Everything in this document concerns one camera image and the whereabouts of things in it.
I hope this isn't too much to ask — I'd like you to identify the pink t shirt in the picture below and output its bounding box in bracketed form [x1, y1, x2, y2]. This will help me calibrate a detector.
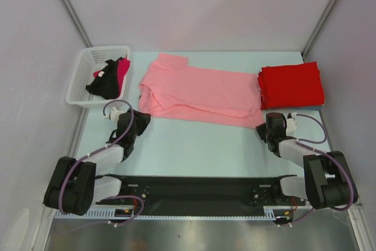
[139, 53, 264, 129]

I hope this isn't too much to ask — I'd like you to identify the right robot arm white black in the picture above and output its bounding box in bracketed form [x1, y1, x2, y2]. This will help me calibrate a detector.
[256, 112, 358, 211]

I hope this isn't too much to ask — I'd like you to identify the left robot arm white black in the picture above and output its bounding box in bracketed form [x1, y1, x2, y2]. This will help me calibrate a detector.
[43, 107, 151, 216]

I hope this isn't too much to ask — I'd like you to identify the black t shirt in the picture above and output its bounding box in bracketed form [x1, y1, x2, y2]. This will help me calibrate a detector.
[85, 57, 122, 99]

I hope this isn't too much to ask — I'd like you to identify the red folded t shirt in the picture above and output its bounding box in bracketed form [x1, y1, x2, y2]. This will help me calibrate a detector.
[257, 61, 325, 110]

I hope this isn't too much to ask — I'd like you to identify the magenta t shirt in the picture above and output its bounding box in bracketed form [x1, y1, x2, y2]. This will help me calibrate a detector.
[93, 58, 130, 92]

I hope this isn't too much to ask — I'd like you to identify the white plastic basket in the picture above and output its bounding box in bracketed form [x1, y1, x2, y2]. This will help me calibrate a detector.
[66, 45, 130, 108]

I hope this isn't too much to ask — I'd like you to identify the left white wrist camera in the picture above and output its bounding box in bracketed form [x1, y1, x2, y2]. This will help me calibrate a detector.
[105, 106, 125, 123]

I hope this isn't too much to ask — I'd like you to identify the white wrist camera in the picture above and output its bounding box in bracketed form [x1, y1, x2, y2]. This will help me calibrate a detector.
[286, 112, 297, 133]
[105, 106, 125, 123]

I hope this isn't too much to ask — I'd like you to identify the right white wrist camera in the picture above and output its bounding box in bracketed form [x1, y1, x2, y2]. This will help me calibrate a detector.
[286, 112, 297, 133]

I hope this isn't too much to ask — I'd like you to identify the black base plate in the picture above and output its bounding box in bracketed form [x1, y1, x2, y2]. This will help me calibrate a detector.
[98, 175, 303, 216]

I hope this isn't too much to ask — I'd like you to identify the white slotted cable duct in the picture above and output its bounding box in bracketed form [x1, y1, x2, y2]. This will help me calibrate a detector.
[53, 206, 293, 222]

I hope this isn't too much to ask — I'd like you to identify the right aluminium frame post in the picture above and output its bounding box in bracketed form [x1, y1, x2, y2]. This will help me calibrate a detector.
[301, 0, 339, 61]

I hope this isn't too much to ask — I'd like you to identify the aluminium frame post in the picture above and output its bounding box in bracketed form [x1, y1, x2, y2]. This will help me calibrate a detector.
[59, 0, 93, 48]
[301, 0, 339, 61]

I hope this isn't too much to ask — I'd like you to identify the left aluminium frame post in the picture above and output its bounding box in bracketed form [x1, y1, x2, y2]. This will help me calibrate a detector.
[59, 0, 93, 48]

